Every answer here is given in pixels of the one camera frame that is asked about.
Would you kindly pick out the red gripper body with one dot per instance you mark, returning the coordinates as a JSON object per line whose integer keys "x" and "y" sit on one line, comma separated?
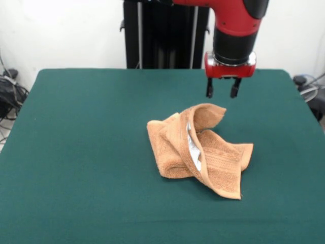
{"x": 228, "y": 72}

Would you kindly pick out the tan terry towel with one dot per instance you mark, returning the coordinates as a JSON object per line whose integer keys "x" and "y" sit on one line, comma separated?
{"x": 172, "y": 152}

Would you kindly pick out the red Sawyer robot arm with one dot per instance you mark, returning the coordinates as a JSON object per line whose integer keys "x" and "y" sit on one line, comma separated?
{"x": 236, "y": 30}

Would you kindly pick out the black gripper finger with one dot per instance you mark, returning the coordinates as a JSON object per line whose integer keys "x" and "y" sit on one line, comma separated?
{"x": 210, "y": 89}
{"x": 235, "y": 89}

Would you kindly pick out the dark green table cloth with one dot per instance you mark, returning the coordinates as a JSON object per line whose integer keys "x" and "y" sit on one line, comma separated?
{"x": 76, "y": 152}

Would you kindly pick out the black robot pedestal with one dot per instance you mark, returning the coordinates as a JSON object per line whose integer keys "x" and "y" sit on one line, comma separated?
{"x": 165, "y": 38}

